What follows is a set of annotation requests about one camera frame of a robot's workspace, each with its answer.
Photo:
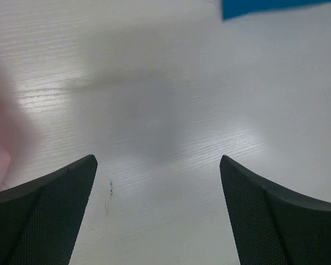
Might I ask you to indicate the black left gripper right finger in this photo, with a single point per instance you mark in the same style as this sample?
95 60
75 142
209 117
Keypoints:
272 224

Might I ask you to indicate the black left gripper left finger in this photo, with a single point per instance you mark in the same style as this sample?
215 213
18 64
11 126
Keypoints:
40 220

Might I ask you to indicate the blue t shirt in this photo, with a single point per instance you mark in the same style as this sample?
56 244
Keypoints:
235 8

